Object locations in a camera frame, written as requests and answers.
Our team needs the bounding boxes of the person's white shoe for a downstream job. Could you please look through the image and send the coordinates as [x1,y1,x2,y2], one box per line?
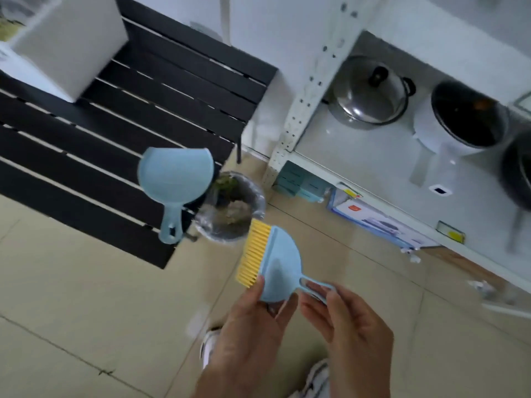
[290,359,331,398]
[199,326,223,370]

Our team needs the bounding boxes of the black slatted table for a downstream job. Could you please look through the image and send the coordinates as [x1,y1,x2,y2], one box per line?
[0,0,279,270]

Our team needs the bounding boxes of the steel pot with glass lid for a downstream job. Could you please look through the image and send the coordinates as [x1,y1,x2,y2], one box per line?
[327,55,417,131]

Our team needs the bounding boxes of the black pan with white handle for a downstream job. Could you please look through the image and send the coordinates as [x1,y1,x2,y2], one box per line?
[408,78,512,188]

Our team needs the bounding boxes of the trash bin with clear bag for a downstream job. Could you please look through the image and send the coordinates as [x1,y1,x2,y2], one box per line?
[194,171,267,244]

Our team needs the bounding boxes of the person's left hand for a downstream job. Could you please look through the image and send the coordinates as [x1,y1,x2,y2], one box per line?
[194,275,299,398]

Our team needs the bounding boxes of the white box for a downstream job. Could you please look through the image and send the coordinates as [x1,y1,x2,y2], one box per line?
[0,0,129,104]

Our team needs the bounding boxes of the person's white right shoe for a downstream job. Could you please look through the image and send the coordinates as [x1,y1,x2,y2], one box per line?
[290,359,331,398]

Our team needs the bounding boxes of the person's right hand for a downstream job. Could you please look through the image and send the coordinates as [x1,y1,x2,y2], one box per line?
[299,282,395,398]

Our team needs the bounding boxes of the person's white left shoe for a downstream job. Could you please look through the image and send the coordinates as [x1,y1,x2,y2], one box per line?
[199,326,223,370]

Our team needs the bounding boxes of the white metal shelf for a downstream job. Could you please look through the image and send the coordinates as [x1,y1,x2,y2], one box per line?
[261,0,531,320]

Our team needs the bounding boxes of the black frying pan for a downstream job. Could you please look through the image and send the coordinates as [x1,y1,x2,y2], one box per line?
[499,130,531,254]

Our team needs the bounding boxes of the blue and white carton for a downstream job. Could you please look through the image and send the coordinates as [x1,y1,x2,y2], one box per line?
[327,187,441,252]

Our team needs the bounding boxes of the teal boxes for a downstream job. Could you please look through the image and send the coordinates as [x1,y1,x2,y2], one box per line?
[272,161,333,204]

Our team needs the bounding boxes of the blue brush with yellow bristles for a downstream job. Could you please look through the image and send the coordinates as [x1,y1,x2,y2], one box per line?
[235,218,337,305]

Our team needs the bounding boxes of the yellow shelf label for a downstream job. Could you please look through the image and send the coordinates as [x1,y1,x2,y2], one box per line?
[436,220,466,245]
[337,182,363,200]

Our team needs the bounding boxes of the blue plastic dustpan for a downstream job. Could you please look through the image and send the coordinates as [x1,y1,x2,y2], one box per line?
[137,146,215,245]

